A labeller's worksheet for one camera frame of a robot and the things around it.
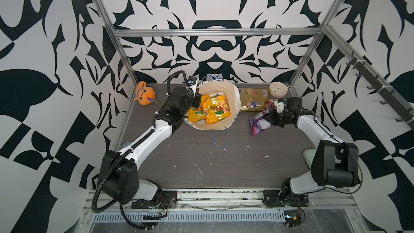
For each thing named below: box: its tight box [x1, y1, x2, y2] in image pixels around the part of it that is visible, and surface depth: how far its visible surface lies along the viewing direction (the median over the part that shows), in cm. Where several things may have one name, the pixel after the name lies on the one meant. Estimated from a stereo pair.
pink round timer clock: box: [268, 81, 289, 99], surface depth 117 cm
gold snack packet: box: [238, 87, 270, 112], surface depth 107 cm
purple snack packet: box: [249, 107, 273, 137], surface depth 92 cm
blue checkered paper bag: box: [183, 79, 241, 131], surface depth 85 cm
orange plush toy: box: [134, 80, 158, 106], surface depth 105 cm
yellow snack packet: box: [187, 94, 231, 125], surface depth 98 cm
